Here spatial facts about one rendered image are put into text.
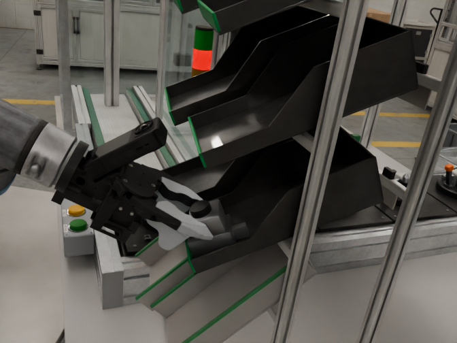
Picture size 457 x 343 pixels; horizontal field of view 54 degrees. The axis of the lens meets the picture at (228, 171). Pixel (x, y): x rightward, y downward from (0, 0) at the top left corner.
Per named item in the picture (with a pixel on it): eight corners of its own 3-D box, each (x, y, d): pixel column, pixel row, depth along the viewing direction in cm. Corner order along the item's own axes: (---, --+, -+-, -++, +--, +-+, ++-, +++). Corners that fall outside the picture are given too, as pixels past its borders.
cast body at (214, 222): (194, 259, 64) (175, 221, 60) (195, 239, 68) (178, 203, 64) (250, 244, 63) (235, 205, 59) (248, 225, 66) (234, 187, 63)
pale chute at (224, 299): (172, 380, 69) (152, 367, 67) (166, 317, 81) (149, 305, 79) (317, 273, 65) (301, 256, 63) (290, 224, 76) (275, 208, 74)
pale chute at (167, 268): (151, 312, 82) (134, 299, 80) (149, 266, 93) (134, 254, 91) (273, 219, 77) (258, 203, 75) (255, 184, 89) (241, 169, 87)
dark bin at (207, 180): (168, 218, 74) (150, 181, 70) (164, 181, 85) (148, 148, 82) (326, 156, 74) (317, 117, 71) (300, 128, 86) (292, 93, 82)
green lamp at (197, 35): (196, 50, 114) (198, 30, 112) (191, 46, 118) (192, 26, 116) (215, 51, 116) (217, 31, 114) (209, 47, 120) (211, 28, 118)
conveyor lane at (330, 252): (122, 305, 100) (123, 269, 95) (105, 224, 127) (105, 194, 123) (511, 243, 144) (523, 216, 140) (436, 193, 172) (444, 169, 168)
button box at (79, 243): (64, 258, 106) (63, 236, 103) (60, 211, 123) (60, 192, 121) (94, 254, 108) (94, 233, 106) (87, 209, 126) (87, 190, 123)
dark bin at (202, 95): (174, 126, 67) (155, 81, 63) (168, 100, 78) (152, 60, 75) (349, 60, 67) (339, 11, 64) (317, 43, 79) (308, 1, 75)
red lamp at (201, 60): (194, 69, 116) (196, 50, 114) (190, 64, 120) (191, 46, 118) (213, 70, 118) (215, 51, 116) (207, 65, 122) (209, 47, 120)
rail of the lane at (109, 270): (102, 309, 98) (102, 269, 93) (75, 148, 171) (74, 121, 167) (127, 305, 100) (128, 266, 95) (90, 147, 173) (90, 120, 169)
